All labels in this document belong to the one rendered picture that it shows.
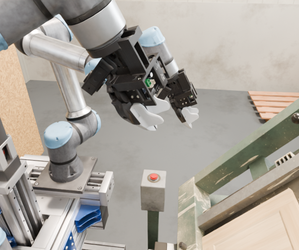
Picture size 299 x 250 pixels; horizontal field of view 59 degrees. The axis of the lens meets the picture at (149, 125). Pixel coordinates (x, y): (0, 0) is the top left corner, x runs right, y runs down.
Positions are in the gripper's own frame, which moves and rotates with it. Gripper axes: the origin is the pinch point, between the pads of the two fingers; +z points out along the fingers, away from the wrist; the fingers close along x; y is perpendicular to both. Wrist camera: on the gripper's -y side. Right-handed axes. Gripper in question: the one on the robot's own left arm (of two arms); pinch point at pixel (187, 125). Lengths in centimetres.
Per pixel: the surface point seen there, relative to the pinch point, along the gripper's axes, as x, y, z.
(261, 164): 11.9, 17.8, 37.2
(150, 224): 12, -49, 60
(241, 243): -22.0, 3.8, 38.5
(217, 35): 325, 10, 64
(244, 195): -6.2, 8.6, 33.4
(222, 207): -5.8, -1.4, 37.7
